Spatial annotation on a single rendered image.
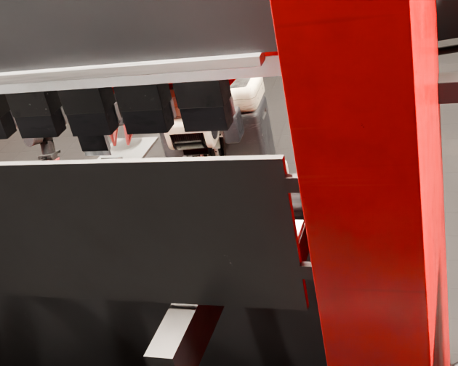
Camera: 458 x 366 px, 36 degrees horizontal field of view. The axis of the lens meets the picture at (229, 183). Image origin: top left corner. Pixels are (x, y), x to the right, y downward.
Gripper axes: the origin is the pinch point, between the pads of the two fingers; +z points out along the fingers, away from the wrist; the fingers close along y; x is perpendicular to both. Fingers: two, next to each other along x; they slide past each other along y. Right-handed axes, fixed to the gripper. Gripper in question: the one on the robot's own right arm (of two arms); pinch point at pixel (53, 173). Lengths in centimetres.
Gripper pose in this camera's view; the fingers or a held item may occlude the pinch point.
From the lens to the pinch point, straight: 309.0
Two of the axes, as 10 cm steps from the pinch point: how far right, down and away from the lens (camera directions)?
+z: 1.5, 9.6, 2.5
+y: -1.4, 2.7, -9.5
